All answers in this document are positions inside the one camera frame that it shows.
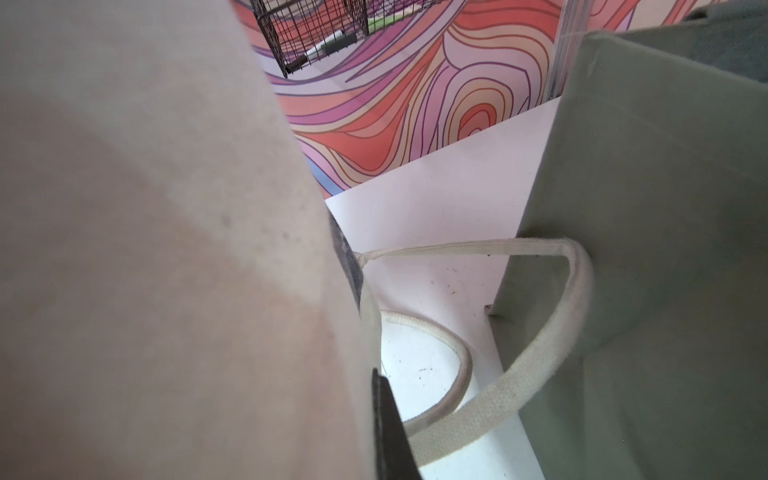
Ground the cream canvas tote bag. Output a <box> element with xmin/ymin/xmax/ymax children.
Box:
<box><xmin>1</xmin><ymin>1</ymin><xmax>593</xmax><ymax>479</ymax></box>

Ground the aluminium frame post left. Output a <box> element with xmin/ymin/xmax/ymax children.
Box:
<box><xmin>542</xmin><ymin>0</ymin><xmax>593</xmax><ymax>102</ymax></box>

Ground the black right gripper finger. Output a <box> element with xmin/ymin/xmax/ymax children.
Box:
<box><xmin>371</xmin><ymin>369</ymin><xmax>422</xmax><ymax>480</ymax></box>

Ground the black wire basket left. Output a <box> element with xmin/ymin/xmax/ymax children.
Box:
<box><xmin>248</xmin><ymin>0</ymin><xmax>435</xmax><ymax>77</ymax></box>

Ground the olive green canvas bag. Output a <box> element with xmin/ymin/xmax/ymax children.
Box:
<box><xmin>518</xmin><ymin>1</ymin><xmax>767</xmax><ymax>479</ymax></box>

